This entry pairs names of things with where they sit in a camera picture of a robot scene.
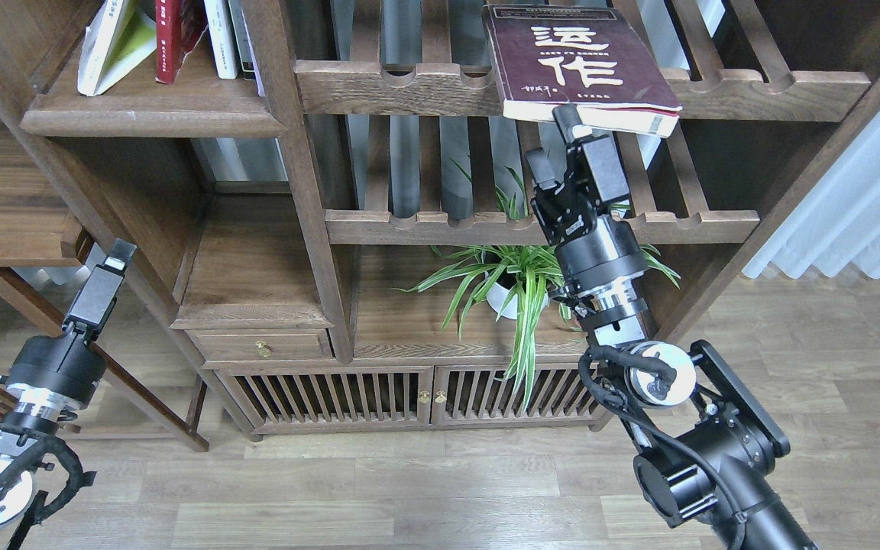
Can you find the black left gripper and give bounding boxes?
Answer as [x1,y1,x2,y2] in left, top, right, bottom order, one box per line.
[3,239,138,413]

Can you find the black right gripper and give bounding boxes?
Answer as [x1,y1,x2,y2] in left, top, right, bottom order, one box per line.
[524,103,646,300]

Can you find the yellow-green book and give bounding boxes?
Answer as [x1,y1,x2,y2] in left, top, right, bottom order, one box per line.
[77,1,156,97]

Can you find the red book with photos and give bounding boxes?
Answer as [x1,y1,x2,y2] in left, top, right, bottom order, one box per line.
[154,1,207,84]

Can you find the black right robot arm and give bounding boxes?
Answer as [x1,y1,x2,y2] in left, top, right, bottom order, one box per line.
[525,104,816,549]

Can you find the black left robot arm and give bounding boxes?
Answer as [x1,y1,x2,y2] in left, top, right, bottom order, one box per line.
[0,239,136,549]

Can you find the maroon book white characters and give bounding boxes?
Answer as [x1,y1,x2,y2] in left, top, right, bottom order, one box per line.
[481,4,682,138]

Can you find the green spider plant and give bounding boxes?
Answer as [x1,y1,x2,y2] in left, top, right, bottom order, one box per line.
[394,157,681,416]

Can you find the brass drawer knob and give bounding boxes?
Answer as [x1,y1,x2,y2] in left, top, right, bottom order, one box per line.
[254,340,273,358]

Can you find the dark wooden bookshelf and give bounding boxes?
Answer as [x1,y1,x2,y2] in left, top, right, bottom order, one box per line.
[0,1,880,434]

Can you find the pale purple upright book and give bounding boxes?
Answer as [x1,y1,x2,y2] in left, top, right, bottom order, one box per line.
[242,8,266,98]

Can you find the dark upright book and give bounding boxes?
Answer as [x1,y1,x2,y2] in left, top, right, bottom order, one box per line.
[228,0,256,80]

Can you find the white upright book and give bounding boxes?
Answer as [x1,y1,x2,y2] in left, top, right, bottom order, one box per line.
[203,0,240,79]

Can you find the white curtain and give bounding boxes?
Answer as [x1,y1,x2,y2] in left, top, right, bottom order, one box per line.
[742,111,880,279]

